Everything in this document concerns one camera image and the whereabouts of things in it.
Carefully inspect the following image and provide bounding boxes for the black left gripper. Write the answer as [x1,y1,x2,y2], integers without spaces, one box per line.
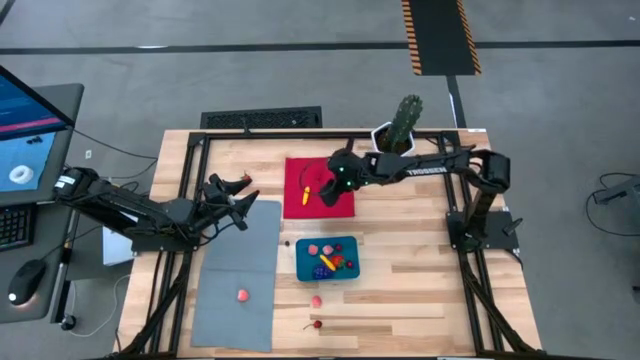
[202,173,261,232]

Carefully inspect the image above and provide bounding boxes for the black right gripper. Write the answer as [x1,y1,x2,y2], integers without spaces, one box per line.
[318,148,374,208]

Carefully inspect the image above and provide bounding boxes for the red cloth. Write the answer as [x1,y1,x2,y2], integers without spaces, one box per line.
[282,156,356,220]

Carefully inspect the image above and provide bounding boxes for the teal plastic tupperware container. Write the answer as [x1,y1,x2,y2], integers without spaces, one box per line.
[294,235,361,283]

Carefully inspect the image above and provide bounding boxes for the grey cloth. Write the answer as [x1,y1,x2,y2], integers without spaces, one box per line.
[189,199,283,353]

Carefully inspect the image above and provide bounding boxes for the black floor grate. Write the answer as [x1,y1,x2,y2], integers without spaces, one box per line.
[199,105,324,130]

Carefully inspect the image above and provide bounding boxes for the green cactus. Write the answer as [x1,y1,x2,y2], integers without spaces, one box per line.
[382,93,424,154]

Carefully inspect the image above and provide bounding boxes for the white box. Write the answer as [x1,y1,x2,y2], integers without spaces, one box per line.
[102,208,137,267]

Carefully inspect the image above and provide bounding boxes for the black mat orange striped edges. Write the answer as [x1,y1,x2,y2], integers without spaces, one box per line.
[400,0,483,77]

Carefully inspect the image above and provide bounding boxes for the black stand pole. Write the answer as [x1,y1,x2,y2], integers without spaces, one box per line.
[49,209,84,332]

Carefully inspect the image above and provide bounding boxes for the grey computer desk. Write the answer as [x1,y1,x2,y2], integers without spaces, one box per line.
[0,82,86,325]

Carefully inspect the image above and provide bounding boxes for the computer monitor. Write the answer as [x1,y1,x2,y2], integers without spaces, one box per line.
[0,64,77,207]

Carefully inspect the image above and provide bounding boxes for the black keyboard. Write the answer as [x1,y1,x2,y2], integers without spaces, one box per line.
[0,204,35,252]

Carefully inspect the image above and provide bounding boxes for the black computer mouse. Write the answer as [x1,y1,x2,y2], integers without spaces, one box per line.
[6,258,47,307]

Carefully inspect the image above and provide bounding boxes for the grey metal stand base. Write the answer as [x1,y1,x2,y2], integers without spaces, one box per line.
[593,174,640,206]

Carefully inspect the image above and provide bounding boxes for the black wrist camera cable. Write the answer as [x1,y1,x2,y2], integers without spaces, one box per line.
[298,158,334,189]

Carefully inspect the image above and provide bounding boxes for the black aluminium table frame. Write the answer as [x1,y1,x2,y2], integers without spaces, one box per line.
[115,129,549,360]

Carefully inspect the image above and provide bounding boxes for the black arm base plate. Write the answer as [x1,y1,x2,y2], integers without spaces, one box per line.
[446,209,521,251]
[130,219,202,253]

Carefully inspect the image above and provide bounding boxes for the black monitor cable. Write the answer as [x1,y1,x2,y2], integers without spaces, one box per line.
[69,127,160,181]

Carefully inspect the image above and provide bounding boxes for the black floor cable cover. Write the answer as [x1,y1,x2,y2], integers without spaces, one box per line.
[446,74,468,129]

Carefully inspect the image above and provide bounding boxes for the white cable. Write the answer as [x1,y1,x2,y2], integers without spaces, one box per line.
[69,272,132,339]

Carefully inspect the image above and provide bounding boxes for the black floor cable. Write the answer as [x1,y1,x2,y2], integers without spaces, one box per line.
[584,172,640,237]

